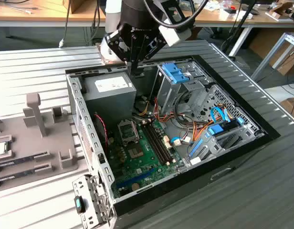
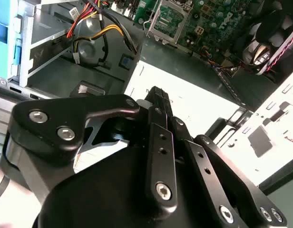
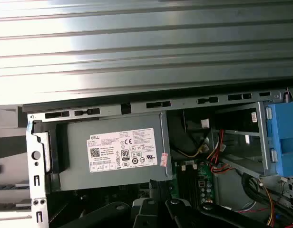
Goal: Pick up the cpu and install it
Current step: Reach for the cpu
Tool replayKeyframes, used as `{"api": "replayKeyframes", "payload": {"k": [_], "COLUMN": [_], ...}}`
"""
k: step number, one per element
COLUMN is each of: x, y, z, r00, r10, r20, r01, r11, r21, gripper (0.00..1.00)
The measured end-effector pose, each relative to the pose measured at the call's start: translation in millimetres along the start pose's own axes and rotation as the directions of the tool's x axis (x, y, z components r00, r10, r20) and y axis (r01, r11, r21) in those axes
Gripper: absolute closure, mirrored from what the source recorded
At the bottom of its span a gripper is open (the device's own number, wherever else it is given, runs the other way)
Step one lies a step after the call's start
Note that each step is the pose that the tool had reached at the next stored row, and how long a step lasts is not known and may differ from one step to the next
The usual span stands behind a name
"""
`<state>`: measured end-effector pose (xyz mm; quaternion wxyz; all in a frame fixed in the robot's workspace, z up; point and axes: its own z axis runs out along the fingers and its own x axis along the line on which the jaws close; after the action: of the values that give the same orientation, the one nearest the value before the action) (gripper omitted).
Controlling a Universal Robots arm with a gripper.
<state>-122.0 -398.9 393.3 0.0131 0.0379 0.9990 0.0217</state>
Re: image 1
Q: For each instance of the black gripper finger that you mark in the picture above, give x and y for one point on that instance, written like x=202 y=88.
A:
x=119 y=43
x=154 y=45

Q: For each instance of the CPU socket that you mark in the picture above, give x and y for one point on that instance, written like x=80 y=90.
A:
x=135 y=151

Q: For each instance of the blue drive latch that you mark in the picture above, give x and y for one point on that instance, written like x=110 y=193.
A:
x=175 y=74

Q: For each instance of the brown cardboard box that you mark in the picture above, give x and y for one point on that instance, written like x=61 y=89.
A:
x=76 y=6

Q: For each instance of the grey power supply unit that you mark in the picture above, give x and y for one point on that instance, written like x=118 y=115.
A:
x=108 y=107

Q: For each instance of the white paper box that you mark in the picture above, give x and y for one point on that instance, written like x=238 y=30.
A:
x=227 y=14

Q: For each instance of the long wooden desk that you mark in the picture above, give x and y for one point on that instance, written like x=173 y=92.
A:
x=42 y=14

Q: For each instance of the black case fan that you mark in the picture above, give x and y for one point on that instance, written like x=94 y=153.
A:
x=100 y=128

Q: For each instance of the black stand pole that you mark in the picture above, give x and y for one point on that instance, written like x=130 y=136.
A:
x=242 y=19

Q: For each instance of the black RAM slot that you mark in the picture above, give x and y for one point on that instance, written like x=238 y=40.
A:
x=154 y=144
x=157 y=143
x=162 y=141

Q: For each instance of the beige board connector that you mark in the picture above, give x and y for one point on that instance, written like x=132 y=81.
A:
x=167 y=142

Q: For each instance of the blue disk carrier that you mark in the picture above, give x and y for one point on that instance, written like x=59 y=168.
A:
x=215 y=130

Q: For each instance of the large flat cardboard box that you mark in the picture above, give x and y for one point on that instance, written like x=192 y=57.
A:
x=264 y=43

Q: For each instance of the grey disk bay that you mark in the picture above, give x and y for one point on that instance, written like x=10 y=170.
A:
x=210 y=146

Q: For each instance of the white barcode sticker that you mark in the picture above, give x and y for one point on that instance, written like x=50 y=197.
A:
x=196 y=161

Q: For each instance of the green motherboard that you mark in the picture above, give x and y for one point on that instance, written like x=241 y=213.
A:
x=147 y=171

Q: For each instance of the open cardboard box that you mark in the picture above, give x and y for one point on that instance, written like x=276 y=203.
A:
x=280 y=10

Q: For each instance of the blue expansion slot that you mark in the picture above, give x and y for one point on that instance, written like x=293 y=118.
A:
x=137 y=177

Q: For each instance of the grey parts rack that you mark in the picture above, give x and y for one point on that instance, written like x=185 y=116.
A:
x=25 y=143

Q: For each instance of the silver coin battery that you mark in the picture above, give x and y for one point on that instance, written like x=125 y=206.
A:
x=136 y=186

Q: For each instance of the small cardboard box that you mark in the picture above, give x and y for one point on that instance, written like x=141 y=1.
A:
x=290 y=105

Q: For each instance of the black open PC case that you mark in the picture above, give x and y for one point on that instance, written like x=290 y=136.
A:
x=185 y=190

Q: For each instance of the dark RAM stick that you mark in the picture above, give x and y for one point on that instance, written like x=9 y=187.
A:
x=18 y=174
x=18 y=161

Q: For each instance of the black latch teal button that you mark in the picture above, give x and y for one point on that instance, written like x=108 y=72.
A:
x=82 y=205

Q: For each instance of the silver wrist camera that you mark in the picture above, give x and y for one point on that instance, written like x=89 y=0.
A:
x=169 y=35

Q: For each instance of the black camera bracket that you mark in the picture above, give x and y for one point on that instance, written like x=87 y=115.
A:
x=188 y=34

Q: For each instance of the aluminium profile frame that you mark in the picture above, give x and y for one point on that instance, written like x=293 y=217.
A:
x=274 y=50

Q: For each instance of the grey card retainer bracket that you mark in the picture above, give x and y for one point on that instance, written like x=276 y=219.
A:
x=99 y=198

